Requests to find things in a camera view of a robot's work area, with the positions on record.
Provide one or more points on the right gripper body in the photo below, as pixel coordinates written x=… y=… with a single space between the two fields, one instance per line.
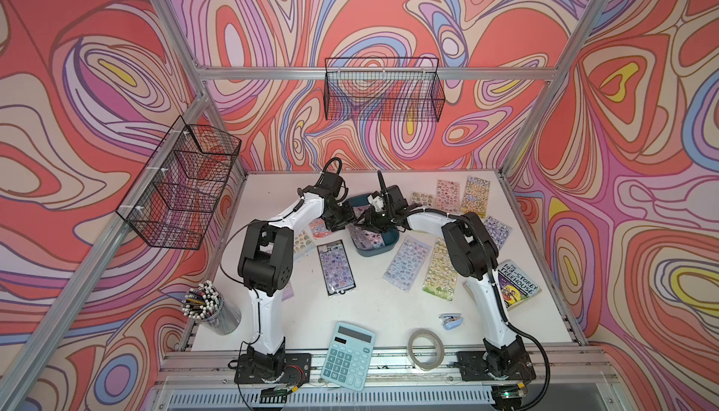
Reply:
x=381 y=220

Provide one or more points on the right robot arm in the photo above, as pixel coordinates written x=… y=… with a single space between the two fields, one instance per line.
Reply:
x=472 y=254

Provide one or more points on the blue penguin sticker sheet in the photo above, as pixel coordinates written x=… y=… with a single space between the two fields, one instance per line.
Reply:
x=499 y=231

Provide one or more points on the clear tape roll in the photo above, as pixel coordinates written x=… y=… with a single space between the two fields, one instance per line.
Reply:
x=425 y=350

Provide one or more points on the cup of pencils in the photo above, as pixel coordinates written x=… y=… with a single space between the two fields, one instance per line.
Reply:
x=207 y=306

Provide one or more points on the green animal sticker sheet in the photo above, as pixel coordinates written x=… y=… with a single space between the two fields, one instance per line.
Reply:
x=441 y=278

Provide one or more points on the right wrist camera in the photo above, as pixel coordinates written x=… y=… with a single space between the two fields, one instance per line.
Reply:
x=390 y=199

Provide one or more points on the book with yellow text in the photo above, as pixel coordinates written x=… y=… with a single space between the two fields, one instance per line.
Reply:
x=516 y=286

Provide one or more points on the panda sticker sheet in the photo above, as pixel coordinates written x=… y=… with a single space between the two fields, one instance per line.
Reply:
x=476 y=196

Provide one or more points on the lilac bear sticker sheet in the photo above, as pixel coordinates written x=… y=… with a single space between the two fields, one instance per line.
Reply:
x=287 y=292

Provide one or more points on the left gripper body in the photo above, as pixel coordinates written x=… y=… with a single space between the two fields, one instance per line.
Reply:
x=340 y=216

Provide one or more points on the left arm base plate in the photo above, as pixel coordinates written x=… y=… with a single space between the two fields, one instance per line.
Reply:
x=291 y=369

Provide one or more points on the mint green calculator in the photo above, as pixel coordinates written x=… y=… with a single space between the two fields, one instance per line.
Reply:
x=348 y=358

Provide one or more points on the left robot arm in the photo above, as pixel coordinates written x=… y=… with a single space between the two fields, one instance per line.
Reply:
x=267 y=257

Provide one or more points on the black wire basket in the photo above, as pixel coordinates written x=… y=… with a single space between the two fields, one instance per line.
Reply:
x=383 y=89
x=186 y=177

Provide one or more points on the purple dark-edged sticker sheet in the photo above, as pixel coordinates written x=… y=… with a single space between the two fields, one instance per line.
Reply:
x=336 y=270

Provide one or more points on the left black wire basket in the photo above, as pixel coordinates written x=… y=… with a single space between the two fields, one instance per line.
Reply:
x=186 y=177

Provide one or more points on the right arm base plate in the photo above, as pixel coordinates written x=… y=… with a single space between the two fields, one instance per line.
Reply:
x=480 y=366

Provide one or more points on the white animal sticker sheet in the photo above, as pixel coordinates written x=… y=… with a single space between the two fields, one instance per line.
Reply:
x=424 y=200

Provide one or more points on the teal storage box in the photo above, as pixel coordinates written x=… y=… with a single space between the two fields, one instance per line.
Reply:
x=394 y=235

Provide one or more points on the small blue stapler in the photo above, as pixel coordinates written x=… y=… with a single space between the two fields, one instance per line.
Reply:
x=451 y=321

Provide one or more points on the back black wire basket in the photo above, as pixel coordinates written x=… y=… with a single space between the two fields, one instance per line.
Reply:
x=383 y=89

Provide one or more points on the pink cat sticker sheet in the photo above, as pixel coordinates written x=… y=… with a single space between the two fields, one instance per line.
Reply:
x=363 y=238

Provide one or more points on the red blue sticker sheet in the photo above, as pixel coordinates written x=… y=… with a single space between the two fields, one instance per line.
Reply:
x=319 y=230

